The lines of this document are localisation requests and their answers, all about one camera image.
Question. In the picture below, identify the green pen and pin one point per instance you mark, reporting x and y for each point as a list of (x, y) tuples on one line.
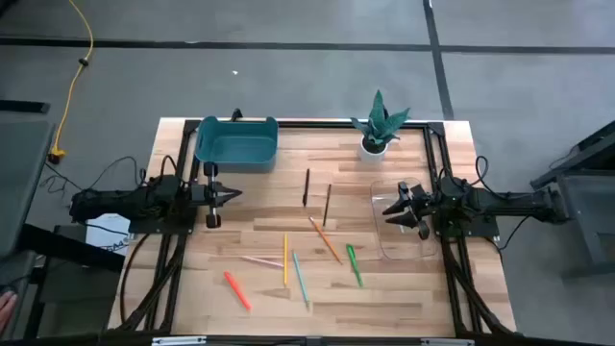
[(354, 265)]

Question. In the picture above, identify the green snake plant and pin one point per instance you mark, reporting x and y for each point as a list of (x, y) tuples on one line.
[(379, 120)]

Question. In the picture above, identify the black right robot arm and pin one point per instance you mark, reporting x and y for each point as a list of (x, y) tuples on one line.
[(504, 202)]

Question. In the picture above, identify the dark brown pencil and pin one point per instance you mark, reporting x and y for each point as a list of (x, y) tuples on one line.
[(327, 204)]

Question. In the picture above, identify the clear plastic tray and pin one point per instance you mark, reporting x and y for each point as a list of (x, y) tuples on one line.
[(399, 247)]

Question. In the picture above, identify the yellow pencil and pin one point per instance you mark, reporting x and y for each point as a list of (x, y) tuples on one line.
[(285, 259)]

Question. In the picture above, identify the black clamp knob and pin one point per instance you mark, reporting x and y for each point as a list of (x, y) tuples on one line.
[(236, 114)]

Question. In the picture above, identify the pink pen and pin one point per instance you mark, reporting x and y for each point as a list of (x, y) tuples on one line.
[(262, 261)]

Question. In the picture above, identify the orange-red pen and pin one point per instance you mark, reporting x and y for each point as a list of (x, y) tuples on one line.
[(237, 290)]

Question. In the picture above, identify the black pen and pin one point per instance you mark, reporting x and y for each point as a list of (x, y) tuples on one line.
[(306, 190)]

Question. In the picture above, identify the teal pencil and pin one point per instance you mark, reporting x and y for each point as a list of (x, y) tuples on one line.
[(301, 279)]

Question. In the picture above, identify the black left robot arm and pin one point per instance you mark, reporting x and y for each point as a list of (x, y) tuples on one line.
[(125, 202)]

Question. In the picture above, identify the teal plastic bin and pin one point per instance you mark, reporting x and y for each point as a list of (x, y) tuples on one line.
[(235, 144)]

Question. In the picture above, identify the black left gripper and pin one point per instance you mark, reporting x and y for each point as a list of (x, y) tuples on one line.
[(199, 197)]

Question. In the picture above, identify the dark metal cart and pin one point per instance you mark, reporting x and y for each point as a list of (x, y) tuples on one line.
[(586, 211)]

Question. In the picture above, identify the black metal table frame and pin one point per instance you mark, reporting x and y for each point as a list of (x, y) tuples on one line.
[(327, 125)]

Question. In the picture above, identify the white paper sheet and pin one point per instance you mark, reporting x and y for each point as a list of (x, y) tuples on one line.
[(108, 235)]

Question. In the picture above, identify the white plant pot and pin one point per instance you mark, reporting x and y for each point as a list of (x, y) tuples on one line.
[(370, 156)]

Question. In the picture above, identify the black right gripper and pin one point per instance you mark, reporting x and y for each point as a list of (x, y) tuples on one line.
[(423, 202)]

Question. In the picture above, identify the grey desk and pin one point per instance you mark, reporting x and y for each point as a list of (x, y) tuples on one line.
[(24, 182)]

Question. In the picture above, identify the person's hand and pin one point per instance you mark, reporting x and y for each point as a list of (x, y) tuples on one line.
[(6, 312)]

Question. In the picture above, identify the silver metal bracket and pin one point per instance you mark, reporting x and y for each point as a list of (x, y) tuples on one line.
[(179, 340), (447, 342)]

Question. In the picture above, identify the orange pencil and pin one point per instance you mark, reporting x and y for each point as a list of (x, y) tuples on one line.
[(326, 240)]

